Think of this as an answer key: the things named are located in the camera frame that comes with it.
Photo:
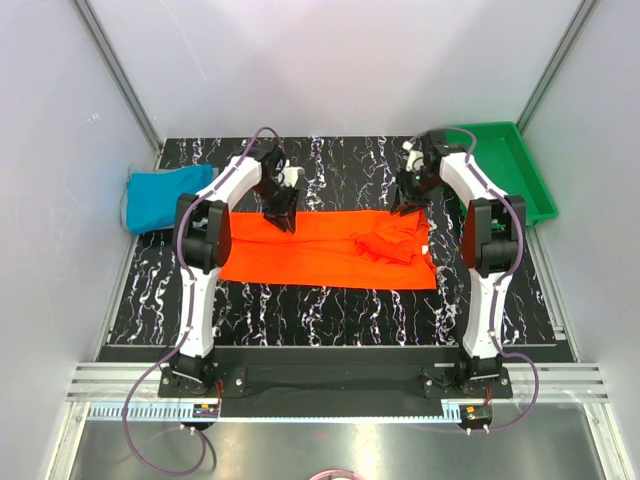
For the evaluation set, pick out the green plastic tray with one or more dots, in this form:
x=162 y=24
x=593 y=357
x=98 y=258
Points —
x=503 y=155

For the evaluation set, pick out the aluminium frame rail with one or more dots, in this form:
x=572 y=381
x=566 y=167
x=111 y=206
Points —
x=558 y=382

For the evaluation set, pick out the orange t shirt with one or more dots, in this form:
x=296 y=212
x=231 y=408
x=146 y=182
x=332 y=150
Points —
x=363 y=249

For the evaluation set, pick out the right orange black connector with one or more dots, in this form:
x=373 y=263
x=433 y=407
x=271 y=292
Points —
x=477 y=413

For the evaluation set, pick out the orange black connector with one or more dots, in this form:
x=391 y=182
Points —
x=206 y=410
x=477 y=413

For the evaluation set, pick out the white slotted cable duct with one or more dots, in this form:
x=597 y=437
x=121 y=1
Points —
x=176 y=411

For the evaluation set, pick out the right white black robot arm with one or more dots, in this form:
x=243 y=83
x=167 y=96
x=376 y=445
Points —
x=492 y=247

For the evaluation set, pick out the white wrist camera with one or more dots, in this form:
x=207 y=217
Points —
x=414 y=159
x=290 y=176

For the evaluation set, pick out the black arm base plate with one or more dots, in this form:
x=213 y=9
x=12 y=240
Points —
x=432 y=372

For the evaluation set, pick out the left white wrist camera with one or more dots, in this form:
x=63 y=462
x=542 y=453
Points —
x=290 y=176

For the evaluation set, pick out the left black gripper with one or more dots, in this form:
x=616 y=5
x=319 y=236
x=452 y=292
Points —
x=283 y=215

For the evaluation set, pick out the left orange black connector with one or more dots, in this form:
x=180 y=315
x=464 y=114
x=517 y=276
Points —
x=206 y=410

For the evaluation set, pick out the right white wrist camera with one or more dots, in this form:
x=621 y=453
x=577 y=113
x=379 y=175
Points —
x=414 y=159

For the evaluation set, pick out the black marbled table mat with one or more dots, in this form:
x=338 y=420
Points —
x=341 y=173

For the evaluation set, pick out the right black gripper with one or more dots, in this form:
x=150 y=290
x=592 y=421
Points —
x=404 y=198

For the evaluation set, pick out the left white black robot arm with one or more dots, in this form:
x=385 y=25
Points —
x=202 y=242

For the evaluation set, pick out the folded teal t shirt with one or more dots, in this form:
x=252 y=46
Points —
x=150 y=198

